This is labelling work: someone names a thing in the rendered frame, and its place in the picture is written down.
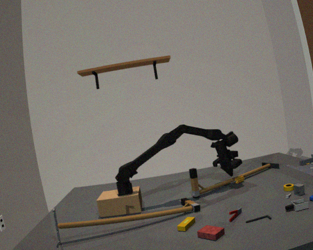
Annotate yellow ring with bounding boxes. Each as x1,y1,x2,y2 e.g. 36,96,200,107
283,183,294,191

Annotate red flat block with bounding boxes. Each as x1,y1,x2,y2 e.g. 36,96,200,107
197,225,225,240

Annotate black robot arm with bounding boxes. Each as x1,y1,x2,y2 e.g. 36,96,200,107
115,124,238,196

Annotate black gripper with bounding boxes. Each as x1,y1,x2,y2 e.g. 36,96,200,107
213,150,242,176

